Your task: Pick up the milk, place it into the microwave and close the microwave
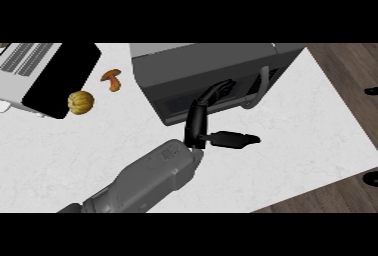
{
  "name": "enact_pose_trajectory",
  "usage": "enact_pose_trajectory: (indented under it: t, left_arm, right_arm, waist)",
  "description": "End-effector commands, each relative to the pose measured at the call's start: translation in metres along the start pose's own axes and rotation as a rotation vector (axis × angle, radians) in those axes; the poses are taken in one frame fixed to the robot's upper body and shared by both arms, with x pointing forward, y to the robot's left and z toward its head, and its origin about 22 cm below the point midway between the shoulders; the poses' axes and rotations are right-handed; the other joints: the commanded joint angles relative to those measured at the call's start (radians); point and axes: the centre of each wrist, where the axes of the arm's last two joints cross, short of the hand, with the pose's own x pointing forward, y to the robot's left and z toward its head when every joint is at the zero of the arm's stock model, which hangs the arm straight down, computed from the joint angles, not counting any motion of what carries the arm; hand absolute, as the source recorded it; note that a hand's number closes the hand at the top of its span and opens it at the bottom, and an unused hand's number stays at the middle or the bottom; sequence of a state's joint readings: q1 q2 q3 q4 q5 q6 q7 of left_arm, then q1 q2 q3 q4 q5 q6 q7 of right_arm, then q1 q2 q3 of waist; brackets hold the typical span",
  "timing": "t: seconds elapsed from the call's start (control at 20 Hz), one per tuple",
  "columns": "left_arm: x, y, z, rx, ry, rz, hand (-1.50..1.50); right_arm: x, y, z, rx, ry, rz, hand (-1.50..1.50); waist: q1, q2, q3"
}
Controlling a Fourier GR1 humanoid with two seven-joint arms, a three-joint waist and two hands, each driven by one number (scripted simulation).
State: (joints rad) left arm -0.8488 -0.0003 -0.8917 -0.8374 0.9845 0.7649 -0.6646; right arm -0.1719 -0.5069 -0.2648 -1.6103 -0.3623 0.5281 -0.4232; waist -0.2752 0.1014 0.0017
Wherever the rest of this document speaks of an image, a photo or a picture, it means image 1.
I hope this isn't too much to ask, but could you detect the yellow pumpkin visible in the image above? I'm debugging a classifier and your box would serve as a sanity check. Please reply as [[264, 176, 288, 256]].
[[67, 90, 96, 116]]

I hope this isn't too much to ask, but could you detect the orange brown mushroom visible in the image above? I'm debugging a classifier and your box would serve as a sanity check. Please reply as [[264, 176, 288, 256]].
[[99, 68, 124, 93]]

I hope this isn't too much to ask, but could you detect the dark grey microwave door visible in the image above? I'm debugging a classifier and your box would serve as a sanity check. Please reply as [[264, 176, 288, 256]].
[[140, 62, 275, 127]]

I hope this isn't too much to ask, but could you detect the dark grey microwave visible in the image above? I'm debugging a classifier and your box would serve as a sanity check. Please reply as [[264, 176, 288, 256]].
[[129, 43, 309, 127]]

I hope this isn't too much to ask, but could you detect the grey microwave door handle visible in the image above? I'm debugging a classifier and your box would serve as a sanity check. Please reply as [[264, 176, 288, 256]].
[[239, 65, 273, 111]]

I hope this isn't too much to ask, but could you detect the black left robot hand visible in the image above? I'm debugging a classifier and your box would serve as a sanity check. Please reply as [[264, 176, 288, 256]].
[[183, 78, 263, 151]]

